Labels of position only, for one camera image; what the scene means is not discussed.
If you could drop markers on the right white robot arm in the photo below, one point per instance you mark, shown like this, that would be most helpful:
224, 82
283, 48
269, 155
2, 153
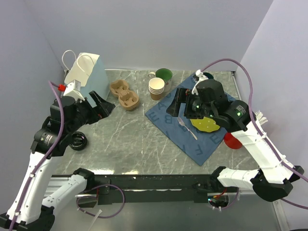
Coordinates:
273, 179

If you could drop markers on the white paper-wrapped straws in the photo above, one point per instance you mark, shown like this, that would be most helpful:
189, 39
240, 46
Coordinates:
260, 117

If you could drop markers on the white mug green interior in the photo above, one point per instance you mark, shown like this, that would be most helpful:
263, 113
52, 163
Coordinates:
164, 74

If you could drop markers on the light blue paper bag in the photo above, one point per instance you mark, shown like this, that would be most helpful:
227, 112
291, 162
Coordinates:
89, 70

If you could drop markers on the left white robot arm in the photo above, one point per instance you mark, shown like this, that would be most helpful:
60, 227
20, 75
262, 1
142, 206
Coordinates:
31, 210

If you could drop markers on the blue alphabet cloth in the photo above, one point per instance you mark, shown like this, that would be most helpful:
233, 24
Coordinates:
200, 149

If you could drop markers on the black lid stack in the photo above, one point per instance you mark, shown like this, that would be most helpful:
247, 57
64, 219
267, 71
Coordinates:
79, 141

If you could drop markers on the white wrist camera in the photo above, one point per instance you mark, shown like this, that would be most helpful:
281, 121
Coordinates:
72, 89
198, 77

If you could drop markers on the dark green mug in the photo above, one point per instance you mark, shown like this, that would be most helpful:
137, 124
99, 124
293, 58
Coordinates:
208, 75

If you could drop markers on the yellow dotted plate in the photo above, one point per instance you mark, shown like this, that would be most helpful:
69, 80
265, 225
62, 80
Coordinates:
205, 125

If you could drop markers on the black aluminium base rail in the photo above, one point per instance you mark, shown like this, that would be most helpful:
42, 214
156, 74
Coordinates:
109, 189

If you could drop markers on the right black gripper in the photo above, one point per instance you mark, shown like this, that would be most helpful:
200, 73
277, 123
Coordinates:
182, 96

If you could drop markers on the brown pulp cup carrier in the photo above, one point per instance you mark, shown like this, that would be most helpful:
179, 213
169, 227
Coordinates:
128, 99

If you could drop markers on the silver fork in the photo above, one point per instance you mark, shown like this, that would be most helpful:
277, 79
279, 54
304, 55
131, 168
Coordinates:
181, 122

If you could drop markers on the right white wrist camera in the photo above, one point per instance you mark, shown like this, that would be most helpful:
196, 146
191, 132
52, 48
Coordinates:
198, 77

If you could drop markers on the red cup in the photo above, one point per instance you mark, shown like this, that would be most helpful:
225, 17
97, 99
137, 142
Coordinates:
232, 142

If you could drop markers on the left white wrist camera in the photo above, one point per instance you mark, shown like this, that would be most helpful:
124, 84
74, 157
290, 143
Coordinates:
72, 89

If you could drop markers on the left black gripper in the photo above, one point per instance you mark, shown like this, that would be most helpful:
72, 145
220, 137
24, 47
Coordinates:
104, 109

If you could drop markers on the stack of brown paper cups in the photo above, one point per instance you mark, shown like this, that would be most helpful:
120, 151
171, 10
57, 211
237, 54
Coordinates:
156, 88

